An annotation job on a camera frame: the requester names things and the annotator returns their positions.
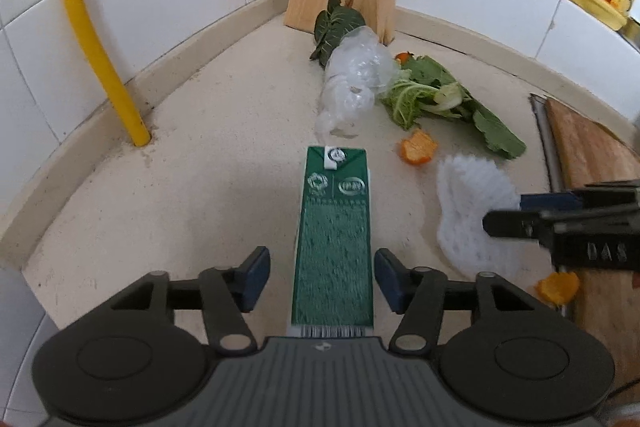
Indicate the wooden cutting board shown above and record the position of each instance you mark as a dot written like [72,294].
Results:
[590,147]

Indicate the yellow pipe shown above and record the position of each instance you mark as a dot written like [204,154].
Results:
[80,7]

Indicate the orange peel piece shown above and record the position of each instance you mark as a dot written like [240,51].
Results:
[404,57]
[417,149]
[557,287]

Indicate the metal tray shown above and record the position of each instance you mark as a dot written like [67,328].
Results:
[545,142]

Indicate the napa cabbage leaf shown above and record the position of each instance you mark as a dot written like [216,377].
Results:
[410,102]

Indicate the green leafy vegetable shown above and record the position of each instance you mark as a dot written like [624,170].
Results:
[495,132]

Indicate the clear plastic bag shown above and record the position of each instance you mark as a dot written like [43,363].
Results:
[355,67]

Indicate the small dark green bok choy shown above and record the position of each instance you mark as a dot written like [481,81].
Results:
[335,24]

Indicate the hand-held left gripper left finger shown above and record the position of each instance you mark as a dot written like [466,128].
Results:
[257,277]

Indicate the green milk carton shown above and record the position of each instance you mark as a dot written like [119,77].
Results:
[332,247]

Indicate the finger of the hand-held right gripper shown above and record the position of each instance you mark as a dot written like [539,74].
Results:
[510,224]
[550,201]

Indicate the white foam fruit net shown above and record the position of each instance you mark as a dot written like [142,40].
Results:
[465,207]

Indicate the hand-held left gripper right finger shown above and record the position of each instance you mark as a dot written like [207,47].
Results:
[387,279]

